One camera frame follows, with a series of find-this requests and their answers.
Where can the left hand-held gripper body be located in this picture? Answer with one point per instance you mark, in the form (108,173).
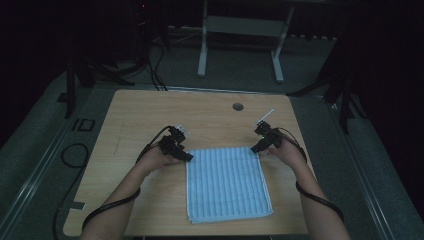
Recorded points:
(171,143)

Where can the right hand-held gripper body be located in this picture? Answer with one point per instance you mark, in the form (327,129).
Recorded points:
(271,136)

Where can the light blue towel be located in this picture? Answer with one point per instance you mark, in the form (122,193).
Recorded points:
(226,183)

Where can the person's left hand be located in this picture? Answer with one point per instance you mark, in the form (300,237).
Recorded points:
(155,161)

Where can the person's right hand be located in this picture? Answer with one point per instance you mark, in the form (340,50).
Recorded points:
(290,155)

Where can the metal floor strip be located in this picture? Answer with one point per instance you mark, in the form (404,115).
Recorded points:
(360,166)
(200,89)
(36,173)

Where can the black stand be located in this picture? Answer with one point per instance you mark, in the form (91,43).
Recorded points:
(70,90)
(340,86)

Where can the grey floor tape piece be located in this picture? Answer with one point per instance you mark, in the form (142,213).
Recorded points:
(76,205)

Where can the white desk frame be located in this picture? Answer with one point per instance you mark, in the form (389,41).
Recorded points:
(240,26)

